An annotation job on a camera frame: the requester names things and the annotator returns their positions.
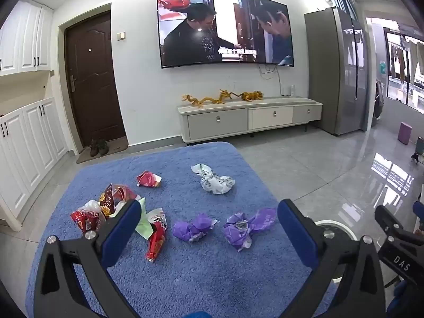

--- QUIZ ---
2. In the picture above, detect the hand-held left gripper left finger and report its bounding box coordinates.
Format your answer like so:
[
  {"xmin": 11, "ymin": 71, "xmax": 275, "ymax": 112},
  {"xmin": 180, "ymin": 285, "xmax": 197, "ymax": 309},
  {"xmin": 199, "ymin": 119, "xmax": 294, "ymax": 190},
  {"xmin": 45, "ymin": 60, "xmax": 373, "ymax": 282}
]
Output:
[{"xmin": 33, "ymin": 199, "xmax": 143, "ymax": 318}]

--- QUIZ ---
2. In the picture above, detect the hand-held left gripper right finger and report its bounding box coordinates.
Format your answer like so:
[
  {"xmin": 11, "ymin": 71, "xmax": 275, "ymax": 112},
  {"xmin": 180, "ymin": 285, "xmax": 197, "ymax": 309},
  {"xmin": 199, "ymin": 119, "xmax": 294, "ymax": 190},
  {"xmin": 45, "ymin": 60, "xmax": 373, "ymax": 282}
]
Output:
[{"xmin": 277, "ymin": 199, "xmax": 388, "ymax": 318}]

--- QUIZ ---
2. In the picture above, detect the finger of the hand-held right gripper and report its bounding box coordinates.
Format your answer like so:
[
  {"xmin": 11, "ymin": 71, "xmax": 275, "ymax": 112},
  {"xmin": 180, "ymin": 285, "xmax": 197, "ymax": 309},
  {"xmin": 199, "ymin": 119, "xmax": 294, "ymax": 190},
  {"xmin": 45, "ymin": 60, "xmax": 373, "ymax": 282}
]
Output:
[{"xmin": 374, "ymin": 204, "xmax": 404, "ymax": 241}]

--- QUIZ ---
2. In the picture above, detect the green white wrapper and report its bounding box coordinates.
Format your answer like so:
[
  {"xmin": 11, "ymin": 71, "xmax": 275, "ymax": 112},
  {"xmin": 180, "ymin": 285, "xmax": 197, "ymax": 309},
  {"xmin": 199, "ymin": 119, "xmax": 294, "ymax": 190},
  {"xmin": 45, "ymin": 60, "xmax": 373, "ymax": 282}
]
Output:
[{"xmin": 134, "ymin": 197, "xmax": 166, "ymax": 239}]

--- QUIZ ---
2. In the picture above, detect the shiny red brown wrapper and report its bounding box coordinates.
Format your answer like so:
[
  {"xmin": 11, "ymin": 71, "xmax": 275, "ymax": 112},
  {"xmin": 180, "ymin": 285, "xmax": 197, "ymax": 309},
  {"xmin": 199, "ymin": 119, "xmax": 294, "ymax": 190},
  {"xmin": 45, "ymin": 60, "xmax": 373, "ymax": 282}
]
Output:
[{"xmin": 99, "ymin": 183, "xmax": 138, "ymax": 217}]

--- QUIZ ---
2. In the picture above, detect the long red snack bag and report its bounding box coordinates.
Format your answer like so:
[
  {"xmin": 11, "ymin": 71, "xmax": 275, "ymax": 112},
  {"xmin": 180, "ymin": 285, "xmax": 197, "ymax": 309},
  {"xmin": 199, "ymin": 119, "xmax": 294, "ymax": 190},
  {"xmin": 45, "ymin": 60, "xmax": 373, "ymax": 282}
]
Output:
[{"xmin": 145, "ymin": 220, "xmax": 167, "ymax": 263}]

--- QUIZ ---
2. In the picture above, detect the white round trash bin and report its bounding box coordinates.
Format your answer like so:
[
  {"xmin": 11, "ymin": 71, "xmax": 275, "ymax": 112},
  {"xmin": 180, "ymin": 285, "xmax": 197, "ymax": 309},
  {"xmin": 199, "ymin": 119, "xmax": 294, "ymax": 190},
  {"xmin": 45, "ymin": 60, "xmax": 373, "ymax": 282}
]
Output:
[{"xmin": 313, "ymin": 219, "xmax": 380, "ymax": 284}]

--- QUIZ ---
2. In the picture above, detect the large purple wrapper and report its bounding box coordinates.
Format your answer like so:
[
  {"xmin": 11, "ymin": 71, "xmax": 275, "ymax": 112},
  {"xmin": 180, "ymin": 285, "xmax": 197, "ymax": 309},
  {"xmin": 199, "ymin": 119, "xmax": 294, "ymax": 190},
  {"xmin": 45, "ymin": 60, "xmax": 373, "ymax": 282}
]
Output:
[{"xmin": 223, "ymin": 207, "xmax": 277, "ymax": 251}]

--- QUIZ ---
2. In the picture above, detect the small red white wrapper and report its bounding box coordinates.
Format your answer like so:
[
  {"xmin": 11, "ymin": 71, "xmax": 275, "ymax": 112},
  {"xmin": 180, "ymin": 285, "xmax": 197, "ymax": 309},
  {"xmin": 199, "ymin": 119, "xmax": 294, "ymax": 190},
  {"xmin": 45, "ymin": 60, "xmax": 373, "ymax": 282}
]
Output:
[{"xmin": 136, "ymin": 170, "xmax": 163, "ymax": 188}]

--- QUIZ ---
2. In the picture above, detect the small purple wrapper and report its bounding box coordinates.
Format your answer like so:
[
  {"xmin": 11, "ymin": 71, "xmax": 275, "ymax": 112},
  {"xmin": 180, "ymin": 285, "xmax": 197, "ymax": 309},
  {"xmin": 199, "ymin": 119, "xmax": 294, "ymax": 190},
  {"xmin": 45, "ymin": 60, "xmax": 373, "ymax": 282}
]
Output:
[{"xmin": 172, "ymin": 214, "xmax": 219, "ymax": 242}]

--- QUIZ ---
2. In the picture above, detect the white printed wrapper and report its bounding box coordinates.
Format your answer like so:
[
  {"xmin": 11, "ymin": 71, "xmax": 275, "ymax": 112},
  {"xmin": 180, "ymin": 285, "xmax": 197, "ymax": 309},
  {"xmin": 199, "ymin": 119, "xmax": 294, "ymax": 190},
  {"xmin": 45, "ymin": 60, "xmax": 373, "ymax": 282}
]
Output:
[{"xmin": 190, "ymin": 163, "xmax": 236, "ymax": 195}]

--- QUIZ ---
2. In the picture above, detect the brown doormat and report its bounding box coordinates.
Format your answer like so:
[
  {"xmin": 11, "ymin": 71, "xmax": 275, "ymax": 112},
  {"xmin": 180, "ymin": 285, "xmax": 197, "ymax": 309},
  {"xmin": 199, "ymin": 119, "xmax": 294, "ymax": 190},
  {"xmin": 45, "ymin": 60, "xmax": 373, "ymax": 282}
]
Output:
[{"xmin": 76, "ymin": 137, "xmax": 128, "ymax": 164}]

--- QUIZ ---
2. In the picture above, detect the purple stool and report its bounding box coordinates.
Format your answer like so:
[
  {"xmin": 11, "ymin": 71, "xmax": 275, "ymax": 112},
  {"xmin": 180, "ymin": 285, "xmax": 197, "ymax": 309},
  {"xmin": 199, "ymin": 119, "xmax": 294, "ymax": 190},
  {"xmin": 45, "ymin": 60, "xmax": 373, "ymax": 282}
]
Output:
[{"xmin": 399, "ymin": 122, "xmax": 413, "ymax": 145}]

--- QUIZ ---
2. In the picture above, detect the blue fluffy mat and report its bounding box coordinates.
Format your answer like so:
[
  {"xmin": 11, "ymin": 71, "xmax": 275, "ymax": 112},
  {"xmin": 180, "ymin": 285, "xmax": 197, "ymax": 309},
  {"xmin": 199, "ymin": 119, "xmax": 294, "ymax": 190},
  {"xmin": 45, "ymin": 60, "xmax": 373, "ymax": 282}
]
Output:
[{"xmin": 25, "ymin": 141, "xmax": 338, "ymax": 318}]

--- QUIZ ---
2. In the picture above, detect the white lower cabinet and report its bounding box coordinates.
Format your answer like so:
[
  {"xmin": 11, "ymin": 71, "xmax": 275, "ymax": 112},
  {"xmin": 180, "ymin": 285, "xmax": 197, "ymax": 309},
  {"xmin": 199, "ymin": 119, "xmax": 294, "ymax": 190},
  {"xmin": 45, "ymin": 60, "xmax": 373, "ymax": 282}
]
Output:
[{"xmin": 0, "ymin": 97, "xmax": 68, "ymax": 229}]

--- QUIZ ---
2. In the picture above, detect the balcony window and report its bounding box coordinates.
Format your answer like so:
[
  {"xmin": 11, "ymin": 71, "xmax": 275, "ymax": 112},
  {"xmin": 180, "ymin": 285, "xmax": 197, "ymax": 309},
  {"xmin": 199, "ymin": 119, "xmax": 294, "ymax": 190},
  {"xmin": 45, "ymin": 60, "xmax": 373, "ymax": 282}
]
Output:
[{"xmin": 384, "ymin": 28, "xmax": 424, "ymax": 113}]

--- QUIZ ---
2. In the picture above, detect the white grey television stand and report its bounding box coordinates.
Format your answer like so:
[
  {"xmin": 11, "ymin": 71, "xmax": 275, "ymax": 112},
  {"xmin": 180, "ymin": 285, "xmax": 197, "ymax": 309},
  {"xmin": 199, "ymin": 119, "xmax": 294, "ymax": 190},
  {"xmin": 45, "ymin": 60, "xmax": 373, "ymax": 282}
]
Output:
[{"xmin": 177, "ymin": 96, "xmax": 323, "ymax": 145}]

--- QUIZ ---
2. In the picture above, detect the dark brown entrance door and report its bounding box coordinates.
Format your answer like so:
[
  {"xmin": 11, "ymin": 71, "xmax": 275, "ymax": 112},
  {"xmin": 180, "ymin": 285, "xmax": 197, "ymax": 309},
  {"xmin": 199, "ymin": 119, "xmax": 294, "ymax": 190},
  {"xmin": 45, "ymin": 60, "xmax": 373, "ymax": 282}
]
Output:
[{"xmin": 64, "ymin": 10, "xmax": 127, "ymax": 154}]

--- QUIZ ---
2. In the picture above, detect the grey tall refrigerator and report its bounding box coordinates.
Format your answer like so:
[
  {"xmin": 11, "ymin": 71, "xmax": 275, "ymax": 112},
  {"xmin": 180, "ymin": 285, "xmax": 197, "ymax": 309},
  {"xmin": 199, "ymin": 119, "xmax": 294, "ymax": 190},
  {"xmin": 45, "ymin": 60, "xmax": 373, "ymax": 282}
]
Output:
[{"xmin": 304, "ymin": 6, "xmax": 369, "ymax": 136}]

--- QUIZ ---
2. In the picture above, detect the long golden dragon figurine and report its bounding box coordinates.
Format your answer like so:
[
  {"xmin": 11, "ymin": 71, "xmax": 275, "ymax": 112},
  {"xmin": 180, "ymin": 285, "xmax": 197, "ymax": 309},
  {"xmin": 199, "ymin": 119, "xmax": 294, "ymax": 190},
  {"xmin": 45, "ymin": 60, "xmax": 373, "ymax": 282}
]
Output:
[{"xmin": 182, "ymin": 89, "xmax": 242, "ymax": 110}]

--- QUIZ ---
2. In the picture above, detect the beige hanging garment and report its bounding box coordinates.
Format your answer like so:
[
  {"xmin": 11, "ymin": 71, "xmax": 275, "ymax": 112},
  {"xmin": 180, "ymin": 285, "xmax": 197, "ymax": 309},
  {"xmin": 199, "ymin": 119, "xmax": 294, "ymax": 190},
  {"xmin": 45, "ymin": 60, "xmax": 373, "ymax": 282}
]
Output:
[{"xmin": 390, "ymin": 44, "xmax": 407, "ymax": 83}]

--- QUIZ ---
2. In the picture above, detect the white hanging garment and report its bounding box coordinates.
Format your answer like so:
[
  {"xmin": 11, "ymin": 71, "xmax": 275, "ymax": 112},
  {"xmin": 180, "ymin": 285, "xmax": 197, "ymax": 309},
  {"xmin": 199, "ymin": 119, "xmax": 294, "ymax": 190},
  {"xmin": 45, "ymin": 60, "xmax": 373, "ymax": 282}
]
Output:
[{"xmin": 408, "ymin": 40, "xmax": 424, "ymax": 83}]

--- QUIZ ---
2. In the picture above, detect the blue curtain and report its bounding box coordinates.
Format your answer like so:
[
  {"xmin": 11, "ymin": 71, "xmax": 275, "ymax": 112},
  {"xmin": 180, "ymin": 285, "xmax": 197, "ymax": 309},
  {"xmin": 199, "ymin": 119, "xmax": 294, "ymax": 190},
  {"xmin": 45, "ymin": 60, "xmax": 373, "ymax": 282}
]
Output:
[{"xmin": 333, "ymin": 0, "xmax": 360, "ymax": 20}]

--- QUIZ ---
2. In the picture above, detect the white wall cable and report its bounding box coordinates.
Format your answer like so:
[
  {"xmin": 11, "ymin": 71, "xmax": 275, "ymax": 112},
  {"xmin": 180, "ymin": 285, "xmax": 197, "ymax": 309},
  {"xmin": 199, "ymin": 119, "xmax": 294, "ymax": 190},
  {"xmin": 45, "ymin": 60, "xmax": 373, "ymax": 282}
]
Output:
[{"xmin": 258, "ymin": 64, "xmax": 286, "ymax": 95}]

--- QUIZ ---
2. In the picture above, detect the white upper wall cabinet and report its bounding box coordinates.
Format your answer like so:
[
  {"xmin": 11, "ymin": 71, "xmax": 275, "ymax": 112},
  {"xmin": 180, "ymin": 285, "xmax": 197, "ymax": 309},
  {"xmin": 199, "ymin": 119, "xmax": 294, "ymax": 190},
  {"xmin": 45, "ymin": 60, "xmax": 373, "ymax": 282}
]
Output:
[{"xmin": 0, "ymin": 0, "xmax": 55, "ymax": 77}]

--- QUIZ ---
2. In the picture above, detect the wall-mounted television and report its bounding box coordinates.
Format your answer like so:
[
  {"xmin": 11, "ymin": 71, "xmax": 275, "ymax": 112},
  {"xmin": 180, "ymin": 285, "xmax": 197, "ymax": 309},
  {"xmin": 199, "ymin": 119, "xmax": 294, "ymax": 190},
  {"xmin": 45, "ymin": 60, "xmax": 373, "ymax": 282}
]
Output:
[{"xmin": 157, "ymin": 0, "xmax": 295, "ymax": 69}]

